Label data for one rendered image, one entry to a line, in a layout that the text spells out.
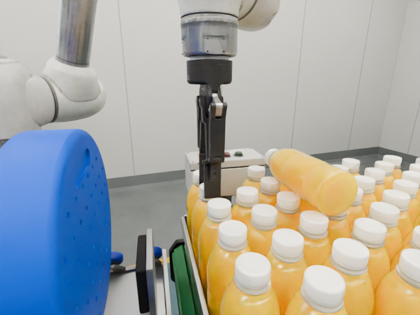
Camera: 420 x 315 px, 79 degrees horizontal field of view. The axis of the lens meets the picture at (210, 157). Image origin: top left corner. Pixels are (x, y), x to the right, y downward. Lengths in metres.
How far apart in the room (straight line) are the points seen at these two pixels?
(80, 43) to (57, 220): 0.74
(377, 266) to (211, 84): 0.34
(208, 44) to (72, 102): 0.66
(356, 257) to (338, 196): 0.10
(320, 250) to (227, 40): 0.33
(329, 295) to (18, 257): 0.28
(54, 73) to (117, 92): 2.13
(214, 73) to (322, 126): 3.96
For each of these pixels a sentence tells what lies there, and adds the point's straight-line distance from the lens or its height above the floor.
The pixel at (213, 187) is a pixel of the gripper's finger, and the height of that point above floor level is 1.11.
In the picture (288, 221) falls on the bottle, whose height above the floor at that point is 1.07.
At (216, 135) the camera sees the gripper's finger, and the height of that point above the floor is 1.21.
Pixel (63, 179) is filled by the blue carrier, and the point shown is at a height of 1.20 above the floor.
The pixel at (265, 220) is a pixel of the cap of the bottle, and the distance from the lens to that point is 0.40.
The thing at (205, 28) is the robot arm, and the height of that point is 1.36.
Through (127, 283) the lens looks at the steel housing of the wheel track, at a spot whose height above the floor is 0.93.
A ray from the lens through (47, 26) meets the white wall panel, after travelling 3.16.
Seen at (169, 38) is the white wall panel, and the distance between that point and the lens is 3.17.
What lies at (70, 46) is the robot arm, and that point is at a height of 1.39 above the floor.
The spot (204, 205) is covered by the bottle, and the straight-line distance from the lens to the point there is 0.48.
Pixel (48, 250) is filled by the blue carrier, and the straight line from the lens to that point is 0.27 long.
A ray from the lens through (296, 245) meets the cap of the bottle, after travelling 0.34.
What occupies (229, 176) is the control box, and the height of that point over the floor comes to 1.06.
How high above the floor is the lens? 1.30
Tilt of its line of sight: 17 degrees down
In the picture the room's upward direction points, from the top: straight up
